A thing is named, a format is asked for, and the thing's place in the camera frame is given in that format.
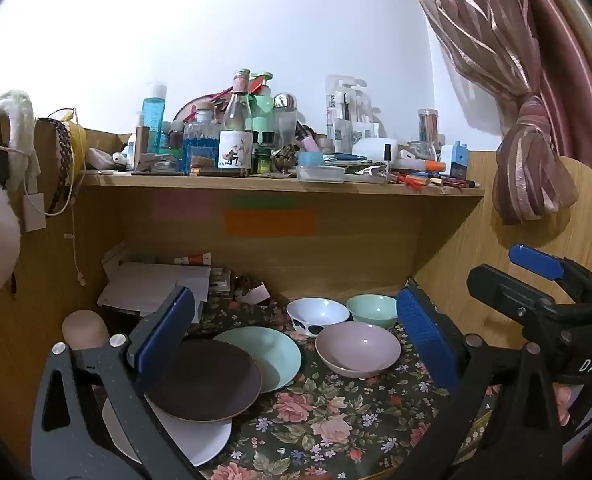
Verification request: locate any mint green plate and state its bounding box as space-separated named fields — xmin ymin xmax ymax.
xmin=215 ymin=326 xmax=302 ymax=393

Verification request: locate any floral dark tablecloth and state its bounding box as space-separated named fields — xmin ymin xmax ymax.
xmin=189 ymin=294 xmax=573 ymax=480

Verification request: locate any orange sticky note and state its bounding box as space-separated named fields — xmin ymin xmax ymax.
xmin=222 ymin=209 xmax=317 ymax=237

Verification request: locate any green pump bottle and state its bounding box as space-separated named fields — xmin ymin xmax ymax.
xmin=249 ymin=72 xmax=275 ymax=148

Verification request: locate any blue pencil sharpener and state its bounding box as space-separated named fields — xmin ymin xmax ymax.
xmin=450 ymin=141 xmax=468 ymax=180

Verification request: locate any black lace headband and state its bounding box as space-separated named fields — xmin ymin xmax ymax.
xmin=42 ymin=118 xmax=74 ymax=214

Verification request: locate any mint green bowl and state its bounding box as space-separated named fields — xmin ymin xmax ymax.
xmin=346 ymin=295 xmax=398 ymax=330

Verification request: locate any pink sticky note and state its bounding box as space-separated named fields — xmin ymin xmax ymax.
xmin=149 ymin=194 xmax=213 ymax=221

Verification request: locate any beige plastic jar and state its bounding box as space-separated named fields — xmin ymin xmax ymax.
xmin=61 ymin=310 xmax=109 ymax=350

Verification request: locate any clear plastic container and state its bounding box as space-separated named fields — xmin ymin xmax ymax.
xmin=297 ymin=165 xmax=345 ymax=184

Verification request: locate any cotton swab jar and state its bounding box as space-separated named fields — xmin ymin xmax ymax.
xmin=418 ymin=108 xmax=439 ymax=151

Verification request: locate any dark brown plate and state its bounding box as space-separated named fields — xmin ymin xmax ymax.
xmin=146 ymin=339 xmax=262 ymax=422

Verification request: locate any white plate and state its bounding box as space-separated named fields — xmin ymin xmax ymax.
xmin=102 ymin=399 xmax=232 ymax=467

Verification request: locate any wooden shelf board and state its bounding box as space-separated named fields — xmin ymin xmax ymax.
xmin=82 ymin=171 xmax=485 ymax=197

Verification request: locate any clear glass bottle white label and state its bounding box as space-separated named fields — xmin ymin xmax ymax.
xmin=218 ymin=68 xmax=253 ymax=170

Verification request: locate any pink striped curtain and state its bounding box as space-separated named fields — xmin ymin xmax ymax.
xmin=418 ymin=0 xmax=592 ymax=226

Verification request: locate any green sticky note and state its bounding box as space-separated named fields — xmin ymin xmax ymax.
xmin=230 ymin=193 xmax=298 ymax=210

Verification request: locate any pink bowl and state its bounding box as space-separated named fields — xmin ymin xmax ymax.
xmin=315 ymin=322 xmax=401 ymax=378

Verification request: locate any white paper stack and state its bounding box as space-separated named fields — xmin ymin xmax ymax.
xmin=97 ymin=243 xmax=211 ymax=324

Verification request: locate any white bowl with black spots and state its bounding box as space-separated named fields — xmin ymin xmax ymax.
xmin=286 ymin=298 xmax=350 ymax=338

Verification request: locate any white charger with cable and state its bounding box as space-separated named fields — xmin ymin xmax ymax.
xmin=0 ymin=107 xmax=89 ymax=288

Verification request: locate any tall turquoise bottle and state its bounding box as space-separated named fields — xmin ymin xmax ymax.
xmin=142 ymin=82 xmax=167 ymax=153

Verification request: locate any blue liquid bottle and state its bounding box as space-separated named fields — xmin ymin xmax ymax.
xmin=183 ymin=101 xmax=220 ymax=174

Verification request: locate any small white box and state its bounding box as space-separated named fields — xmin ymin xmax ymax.
xmin=236 ymin=283 xmax=271 ymax=306

